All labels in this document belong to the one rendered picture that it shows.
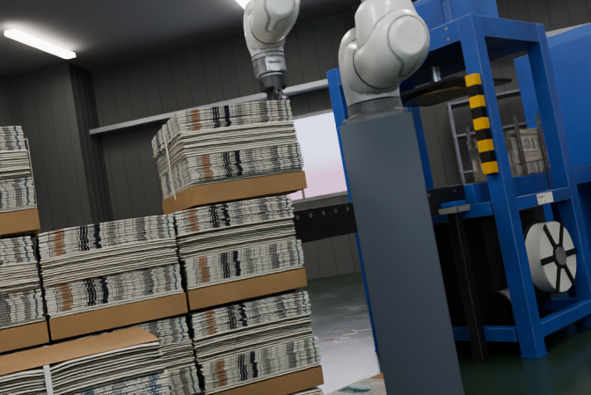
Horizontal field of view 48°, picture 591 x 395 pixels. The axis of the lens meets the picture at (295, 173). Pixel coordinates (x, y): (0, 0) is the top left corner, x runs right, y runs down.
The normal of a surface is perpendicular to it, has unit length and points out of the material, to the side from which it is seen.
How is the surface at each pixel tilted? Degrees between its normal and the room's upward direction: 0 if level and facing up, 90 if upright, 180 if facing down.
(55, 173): 90
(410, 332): 90
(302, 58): 90
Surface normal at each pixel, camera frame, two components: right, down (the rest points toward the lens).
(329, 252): -0.21, -0.04
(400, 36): 0.24, 0.00
